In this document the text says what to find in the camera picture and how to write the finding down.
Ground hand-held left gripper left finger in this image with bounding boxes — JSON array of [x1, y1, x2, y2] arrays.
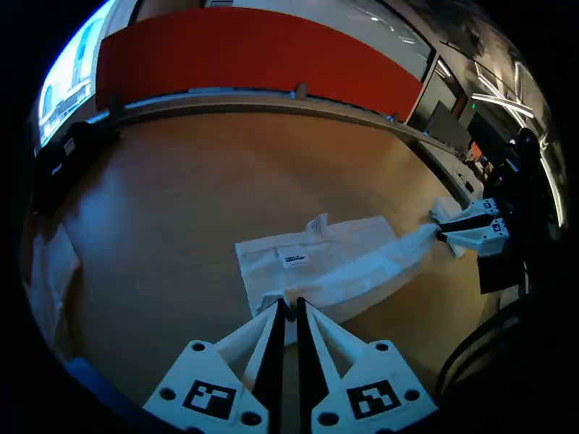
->
[[142, 298, 288, 434]]

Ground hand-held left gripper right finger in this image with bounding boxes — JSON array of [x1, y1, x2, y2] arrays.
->
[[296, 297, 440, 434]]

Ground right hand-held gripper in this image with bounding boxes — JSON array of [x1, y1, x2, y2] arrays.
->
[[436, 127, 552, 297]]

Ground white towel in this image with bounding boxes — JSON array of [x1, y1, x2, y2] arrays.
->
[[234, 196, 468, 323]]

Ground black monitor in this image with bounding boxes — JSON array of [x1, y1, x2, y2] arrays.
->
[[426, 100, 473, 147]]

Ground heap of white towels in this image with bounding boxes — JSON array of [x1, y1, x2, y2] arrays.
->
[[24, 220, 83, 346]]

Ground red desk screen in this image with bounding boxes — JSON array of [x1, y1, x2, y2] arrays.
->
[[96, 7, 426, 127]]

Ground black cable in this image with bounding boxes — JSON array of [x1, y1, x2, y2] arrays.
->
[[435, 310, 522, 400]]

